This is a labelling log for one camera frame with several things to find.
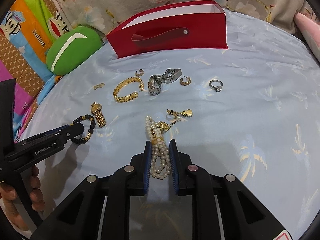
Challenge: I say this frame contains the left hand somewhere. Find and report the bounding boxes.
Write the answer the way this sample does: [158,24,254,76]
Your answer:
[1,166,45,231]

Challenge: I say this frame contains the light blue bed sheet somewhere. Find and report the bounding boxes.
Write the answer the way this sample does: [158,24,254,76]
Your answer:
[23,11,319,239]

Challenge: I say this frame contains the small gold hoop earring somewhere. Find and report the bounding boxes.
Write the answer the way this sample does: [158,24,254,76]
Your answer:
[135,69,144,77]

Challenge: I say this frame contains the white pearl necklace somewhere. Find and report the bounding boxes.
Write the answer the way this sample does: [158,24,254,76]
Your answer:
[145,115,172,180]

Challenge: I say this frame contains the green round pillow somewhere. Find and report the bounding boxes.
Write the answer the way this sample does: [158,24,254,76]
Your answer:
[46,26,103,76]

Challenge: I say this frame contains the silver diamond ring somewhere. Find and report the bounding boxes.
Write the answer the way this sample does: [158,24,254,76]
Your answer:
[209,79,224,93]

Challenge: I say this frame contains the silver wrist watch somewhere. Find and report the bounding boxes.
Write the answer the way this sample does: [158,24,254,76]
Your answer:
[148,68,182,96]

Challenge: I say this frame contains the pink white pillow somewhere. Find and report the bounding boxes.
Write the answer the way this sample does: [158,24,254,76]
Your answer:
[294,12,320,61]

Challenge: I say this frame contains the gold cuff bracelet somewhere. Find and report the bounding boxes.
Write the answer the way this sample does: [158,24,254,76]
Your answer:
[113,76,145,104]

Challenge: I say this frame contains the colourful cartoon blanket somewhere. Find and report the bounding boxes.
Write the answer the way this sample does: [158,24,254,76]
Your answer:
[1,0,69,141]

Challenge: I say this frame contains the small gold charm earring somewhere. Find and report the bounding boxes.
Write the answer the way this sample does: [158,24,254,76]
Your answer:
[93,83,105,90]

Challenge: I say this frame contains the red gift box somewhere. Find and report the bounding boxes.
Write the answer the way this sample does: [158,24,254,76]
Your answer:
[106,0,228,58]

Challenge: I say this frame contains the black bead bracelet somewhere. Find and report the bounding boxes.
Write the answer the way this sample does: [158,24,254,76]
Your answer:
[70,114,97,145]

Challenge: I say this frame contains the gold wrist watch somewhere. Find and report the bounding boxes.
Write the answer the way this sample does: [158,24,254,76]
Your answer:
[91,102,107,128]

